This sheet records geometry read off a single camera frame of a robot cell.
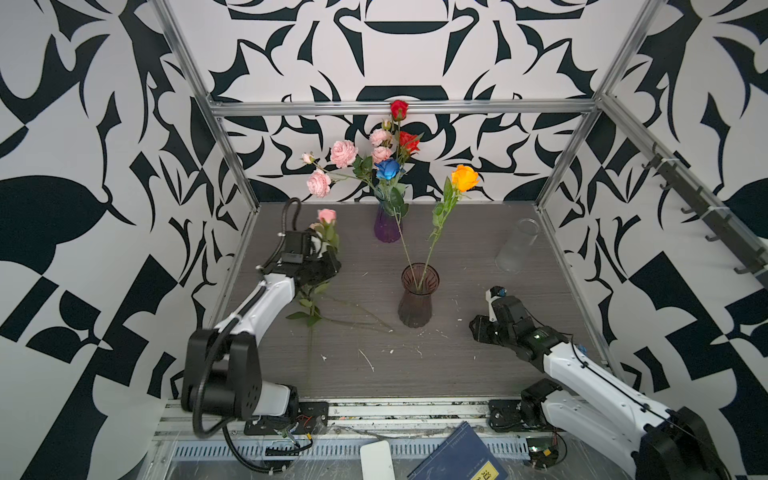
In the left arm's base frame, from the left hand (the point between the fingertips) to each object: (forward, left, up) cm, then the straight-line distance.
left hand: (340, 258), depth 87 cm
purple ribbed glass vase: (+20, -14, -11) cm, 26 cm away
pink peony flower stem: (+30, -13, +19) cm, 37 cm away
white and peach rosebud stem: (-11, +10, -14) cm, 20 cm away
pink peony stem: (+15, -2, +22) cm, 27 cm away
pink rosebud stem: (+13, +5, +3) cm, 14 cm away
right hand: (-16, -38, -10) cm, 42 cm away
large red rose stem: (+31, -21, +17) cm, 41 cm away
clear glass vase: (+7, -55, -12) cm, 57 cm away
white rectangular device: (-47, -9, -9) cm, 48 cm away
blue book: (-46, -29, -13) cm, 56 cm away
